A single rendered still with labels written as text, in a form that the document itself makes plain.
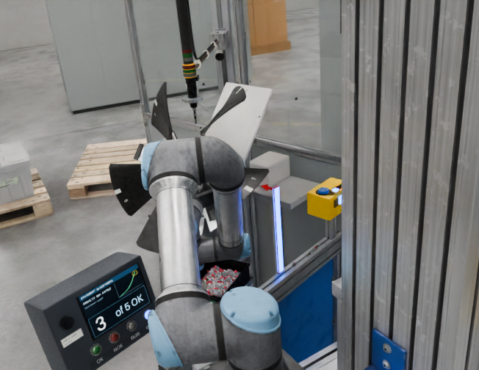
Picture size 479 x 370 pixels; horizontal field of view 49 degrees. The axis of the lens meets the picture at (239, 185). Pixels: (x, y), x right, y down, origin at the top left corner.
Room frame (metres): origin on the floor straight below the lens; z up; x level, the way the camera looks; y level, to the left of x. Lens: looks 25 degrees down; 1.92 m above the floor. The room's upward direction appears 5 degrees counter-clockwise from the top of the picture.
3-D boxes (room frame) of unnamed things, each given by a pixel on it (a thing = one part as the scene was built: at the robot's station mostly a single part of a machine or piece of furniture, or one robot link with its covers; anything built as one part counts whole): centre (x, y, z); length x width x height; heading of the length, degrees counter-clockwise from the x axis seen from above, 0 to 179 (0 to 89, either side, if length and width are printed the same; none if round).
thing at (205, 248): (1.35, 0.15, 1.08); 0.11 x 0.08 x 0.11; 94
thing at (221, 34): (2.38, 0.03, 1.52); 0.10 x 0.07 x 0.09; 171
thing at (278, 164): (2.31, -0.14, 0.92); 0.17 x 0.16 x 0.11; 136
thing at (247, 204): (2.10, -0.01, 0.58); 0.09 x 0.05 x 1.15; 46
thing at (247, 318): (0.85, 0.01, 1.20); 0.13 x 0.12 x 0.14; 94
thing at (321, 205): (1.72, -0.33, 1.02); 0.16 x 0.10 x 0.11; 136
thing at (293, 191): (2.24, -0.17, 0.85); 0.36 x 0.24 x 0.03; 46
